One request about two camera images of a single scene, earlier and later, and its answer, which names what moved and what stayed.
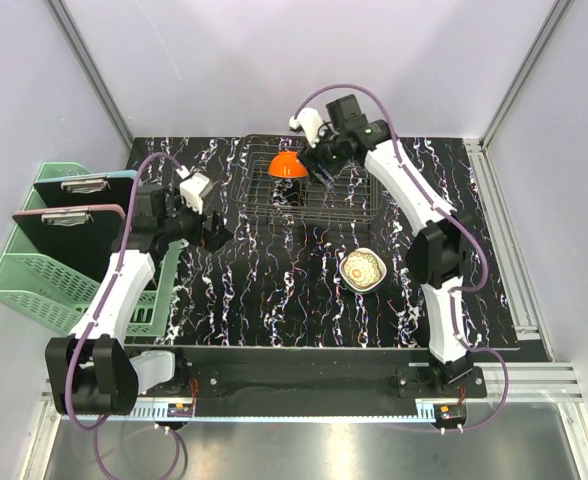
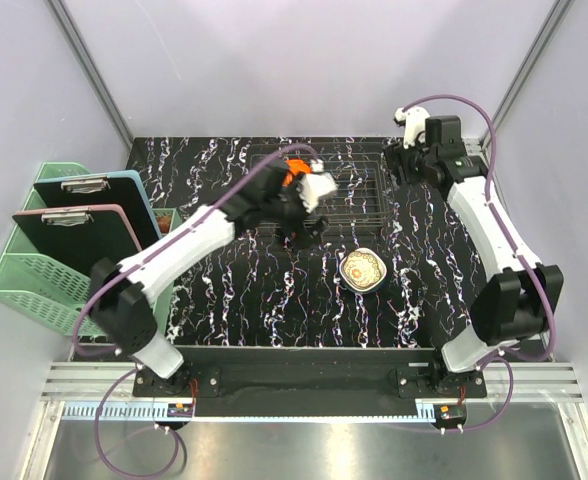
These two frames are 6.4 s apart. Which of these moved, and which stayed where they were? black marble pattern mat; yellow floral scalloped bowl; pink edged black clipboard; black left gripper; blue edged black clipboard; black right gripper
Moved: black left gripper; black right gripper
Stayed: black marble pattern mat; pink edged black clipboard; blue edged black clipboard; yellow floral scalloped bowl
